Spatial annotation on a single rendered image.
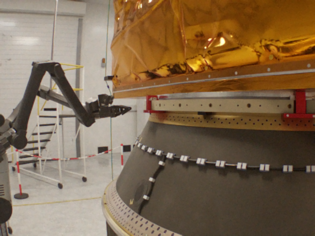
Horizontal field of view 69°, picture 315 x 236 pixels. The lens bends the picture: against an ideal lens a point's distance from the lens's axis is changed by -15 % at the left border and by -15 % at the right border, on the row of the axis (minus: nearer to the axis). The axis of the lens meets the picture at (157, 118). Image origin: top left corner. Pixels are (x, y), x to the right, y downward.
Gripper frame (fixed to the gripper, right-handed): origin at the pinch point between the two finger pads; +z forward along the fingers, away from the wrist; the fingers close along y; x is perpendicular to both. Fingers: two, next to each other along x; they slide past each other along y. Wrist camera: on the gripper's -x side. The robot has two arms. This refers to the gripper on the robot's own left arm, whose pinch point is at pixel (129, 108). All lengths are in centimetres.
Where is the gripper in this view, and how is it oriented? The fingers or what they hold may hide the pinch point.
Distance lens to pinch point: 172.2
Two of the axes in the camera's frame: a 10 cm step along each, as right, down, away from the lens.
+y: 0.8, -0.4, 10.0
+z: 9.8, -1.7, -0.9
